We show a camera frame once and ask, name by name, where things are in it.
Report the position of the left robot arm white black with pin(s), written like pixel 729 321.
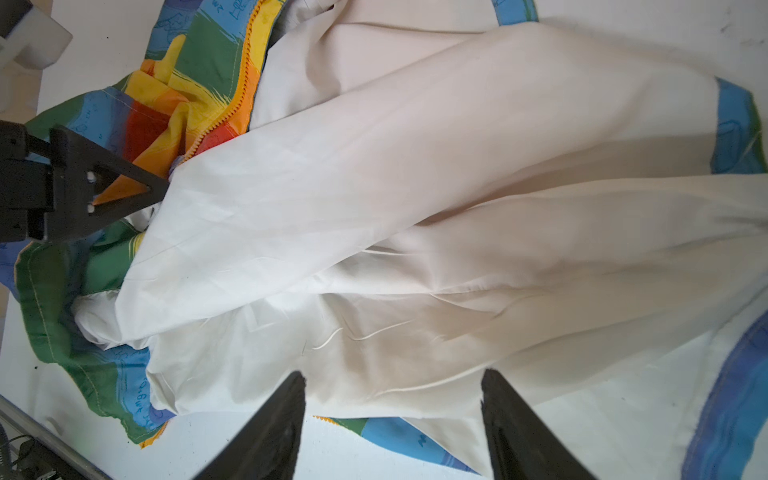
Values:
pixel 29 34

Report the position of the rainbow coloured jacket white lining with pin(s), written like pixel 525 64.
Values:
pixel 392 197

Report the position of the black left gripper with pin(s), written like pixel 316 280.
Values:
pixel 49 188

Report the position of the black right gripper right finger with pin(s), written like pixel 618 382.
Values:
pixel 521 446

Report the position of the aluminium frame rails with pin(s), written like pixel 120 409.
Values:
pixel 65 460

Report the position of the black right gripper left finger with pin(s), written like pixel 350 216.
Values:
pixel 267 446

